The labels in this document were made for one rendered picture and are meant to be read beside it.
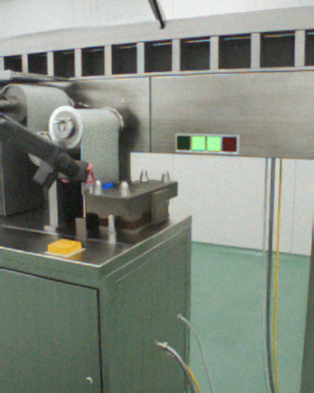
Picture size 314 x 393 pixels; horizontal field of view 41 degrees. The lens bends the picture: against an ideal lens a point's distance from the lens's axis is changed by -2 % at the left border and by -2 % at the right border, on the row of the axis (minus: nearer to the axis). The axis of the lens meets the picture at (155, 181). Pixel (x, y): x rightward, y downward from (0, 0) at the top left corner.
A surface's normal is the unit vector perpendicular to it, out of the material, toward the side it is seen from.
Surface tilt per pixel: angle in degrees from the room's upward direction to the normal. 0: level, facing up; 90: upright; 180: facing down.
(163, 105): 90
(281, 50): 90
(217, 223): 90
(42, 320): 90
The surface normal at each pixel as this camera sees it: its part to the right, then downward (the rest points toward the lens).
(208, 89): -0.44, 0.14
